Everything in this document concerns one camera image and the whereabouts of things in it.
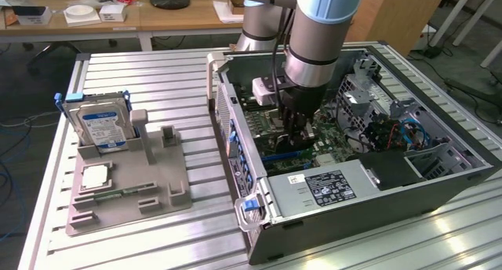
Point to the black office chair base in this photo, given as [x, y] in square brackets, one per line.
[38, 59]

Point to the grey parts rack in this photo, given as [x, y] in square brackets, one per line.
[125, 170]

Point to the red packet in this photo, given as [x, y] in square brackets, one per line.
[126, 0]

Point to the CPU socket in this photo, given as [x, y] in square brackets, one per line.
[272, 120]

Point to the black floor stand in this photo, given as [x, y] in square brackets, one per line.
[474, 90]

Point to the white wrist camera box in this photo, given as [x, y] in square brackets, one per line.
[264, 90]

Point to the brown cardboard box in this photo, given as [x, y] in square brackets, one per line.
[235, 6]

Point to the silver disk bay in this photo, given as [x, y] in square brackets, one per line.
[443, 161]

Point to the white metal table frame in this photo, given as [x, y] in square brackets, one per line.
[464, 17]

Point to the RAM slot with black latches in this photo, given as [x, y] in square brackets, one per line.
[255, 108]

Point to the hard disk with blue label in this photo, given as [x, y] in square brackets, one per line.
[101, 126]

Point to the blue disk caddy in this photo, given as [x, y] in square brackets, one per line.
[73, 97]

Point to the white paper stack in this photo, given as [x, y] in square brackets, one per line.
[225, 15]

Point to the black plastic shroud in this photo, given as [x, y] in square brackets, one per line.
[391, 170]

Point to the white boxes on desk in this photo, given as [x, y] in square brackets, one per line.
[80, 15]

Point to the blue expansion slot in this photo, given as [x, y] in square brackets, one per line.
[273, 158]

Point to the wooden cabinet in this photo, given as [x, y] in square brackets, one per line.
[391, 17]

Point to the wooden desk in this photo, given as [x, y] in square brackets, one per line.
[50, 28]

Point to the silver perforated drive cage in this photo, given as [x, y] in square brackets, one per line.
[360, 87]

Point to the green motherboard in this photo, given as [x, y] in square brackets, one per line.
[332, 143]

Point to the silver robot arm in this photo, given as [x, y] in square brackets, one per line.
[313, 31]

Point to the green RAM stick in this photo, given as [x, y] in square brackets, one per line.
[117, 192]

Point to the white box with label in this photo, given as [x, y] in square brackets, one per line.
[112, 12]

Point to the black PC case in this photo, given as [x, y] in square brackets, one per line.
[352, 228]

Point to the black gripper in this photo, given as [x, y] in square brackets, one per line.
[303, 100]

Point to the blue case latch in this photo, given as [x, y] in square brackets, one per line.
[248, 206]

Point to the grey power supply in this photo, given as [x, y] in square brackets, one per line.
[324, 187]

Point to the silver chipset heatsink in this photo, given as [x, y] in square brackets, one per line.
[323, 159]

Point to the black power adapter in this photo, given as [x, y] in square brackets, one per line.
[432, 52]

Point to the silver CPU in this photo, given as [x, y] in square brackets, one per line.
[94, 177]

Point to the white box with black lid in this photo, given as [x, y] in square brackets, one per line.
[33, 18]

